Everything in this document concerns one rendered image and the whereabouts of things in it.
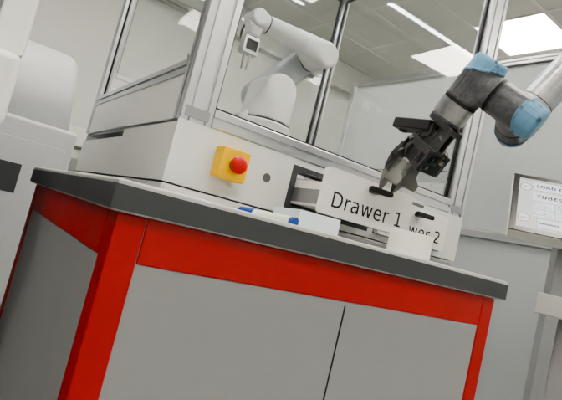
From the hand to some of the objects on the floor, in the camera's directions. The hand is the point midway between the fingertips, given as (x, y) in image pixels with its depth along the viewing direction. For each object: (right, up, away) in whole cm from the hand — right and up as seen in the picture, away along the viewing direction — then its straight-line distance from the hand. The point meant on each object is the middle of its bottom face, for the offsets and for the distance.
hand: (387, 184), depth 120 cm
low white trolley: (-49, -80, -40) cm, 102 cm away
